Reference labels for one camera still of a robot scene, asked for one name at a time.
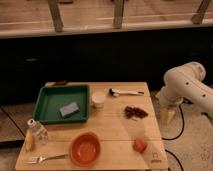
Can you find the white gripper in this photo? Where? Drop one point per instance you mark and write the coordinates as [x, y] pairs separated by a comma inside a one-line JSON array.
[[168, 113]]

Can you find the dark grape bunch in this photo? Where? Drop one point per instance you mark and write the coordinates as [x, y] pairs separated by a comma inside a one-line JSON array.
[[134, 112]]

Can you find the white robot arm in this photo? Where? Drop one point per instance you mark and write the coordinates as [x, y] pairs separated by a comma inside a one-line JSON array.
[[185, 82]]

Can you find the red bowl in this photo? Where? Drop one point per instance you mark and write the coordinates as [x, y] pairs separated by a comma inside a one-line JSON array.
[[85, 149]]

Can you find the orange fruit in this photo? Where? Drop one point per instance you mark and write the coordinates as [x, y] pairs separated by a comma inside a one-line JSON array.
[[139, 145]]

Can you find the white cup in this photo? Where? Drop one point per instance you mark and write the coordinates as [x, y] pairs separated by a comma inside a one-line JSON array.
[[98, 99]]

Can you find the grey sponge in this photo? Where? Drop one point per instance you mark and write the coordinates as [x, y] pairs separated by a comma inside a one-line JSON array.
[[69, 109]]

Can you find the green tray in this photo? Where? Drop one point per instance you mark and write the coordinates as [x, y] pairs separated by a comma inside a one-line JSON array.
[[52, 98]]

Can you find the red item behind tray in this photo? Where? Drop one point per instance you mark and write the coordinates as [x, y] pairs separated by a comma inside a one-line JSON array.
[[59, 83]]

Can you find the clear plastic bottle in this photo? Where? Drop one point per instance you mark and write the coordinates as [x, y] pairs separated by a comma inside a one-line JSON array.
[[38, 131]]

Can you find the yellow banana piece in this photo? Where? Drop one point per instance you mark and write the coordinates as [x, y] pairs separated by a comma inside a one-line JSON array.
[[29, 141]]

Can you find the silver fork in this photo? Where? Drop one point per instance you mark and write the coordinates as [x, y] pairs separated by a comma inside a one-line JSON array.
[[40, 159]]

